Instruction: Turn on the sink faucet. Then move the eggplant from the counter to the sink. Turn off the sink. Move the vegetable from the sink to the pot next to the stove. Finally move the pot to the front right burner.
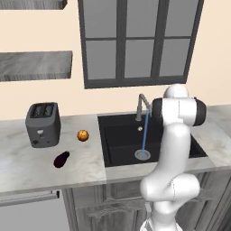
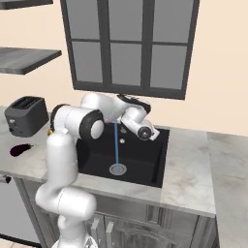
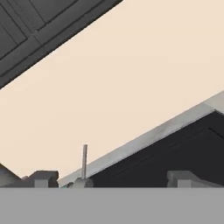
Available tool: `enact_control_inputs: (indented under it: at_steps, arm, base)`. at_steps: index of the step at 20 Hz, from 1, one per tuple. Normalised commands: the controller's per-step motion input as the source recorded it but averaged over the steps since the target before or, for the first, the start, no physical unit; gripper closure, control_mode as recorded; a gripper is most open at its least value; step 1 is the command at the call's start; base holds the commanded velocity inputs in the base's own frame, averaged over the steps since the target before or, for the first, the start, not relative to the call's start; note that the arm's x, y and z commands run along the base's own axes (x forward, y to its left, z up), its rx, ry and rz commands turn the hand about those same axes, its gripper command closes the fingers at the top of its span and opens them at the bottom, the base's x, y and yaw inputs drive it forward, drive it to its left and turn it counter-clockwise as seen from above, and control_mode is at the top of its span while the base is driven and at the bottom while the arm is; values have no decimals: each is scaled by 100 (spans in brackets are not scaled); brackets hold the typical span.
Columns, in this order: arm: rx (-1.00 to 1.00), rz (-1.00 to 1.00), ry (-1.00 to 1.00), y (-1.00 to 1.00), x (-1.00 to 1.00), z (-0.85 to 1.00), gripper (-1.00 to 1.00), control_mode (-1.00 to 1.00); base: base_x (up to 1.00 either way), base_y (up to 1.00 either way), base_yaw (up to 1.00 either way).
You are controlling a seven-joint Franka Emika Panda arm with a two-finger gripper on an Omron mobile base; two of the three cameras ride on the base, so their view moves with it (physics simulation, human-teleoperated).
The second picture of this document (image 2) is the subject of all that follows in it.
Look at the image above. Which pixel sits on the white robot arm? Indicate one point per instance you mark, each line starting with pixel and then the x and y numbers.
pixel 63 161

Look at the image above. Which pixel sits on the black sink basin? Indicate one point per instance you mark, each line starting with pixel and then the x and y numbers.
pixel 142 161

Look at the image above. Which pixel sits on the purple eggplant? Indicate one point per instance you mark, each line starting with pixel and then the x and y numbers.
pixel 19 149

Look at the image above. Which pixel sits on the blue water stream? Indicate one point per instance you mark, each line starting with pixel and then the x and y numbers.
pixel 116 145

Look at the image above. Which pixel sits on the dark framed window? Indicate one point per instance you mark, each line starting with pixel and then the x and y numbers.
pixel 106 45

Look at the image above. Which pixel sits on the grey cabinet door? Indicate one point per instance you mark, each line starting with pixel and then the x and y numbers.
pixel 98 213
pixel 145 229

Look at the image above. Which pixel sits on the dark grey toaster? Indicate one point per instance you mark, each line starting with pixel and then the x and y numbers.
pixel 27 117

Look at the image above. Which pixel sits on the grey dishwasher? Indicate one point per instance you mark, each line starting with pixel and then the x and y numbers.
pixel 14 213

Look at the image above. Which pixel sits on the grey wall shelf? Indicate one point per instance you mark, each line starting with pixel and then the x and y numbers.
pixel 22 59
pixel 19 3

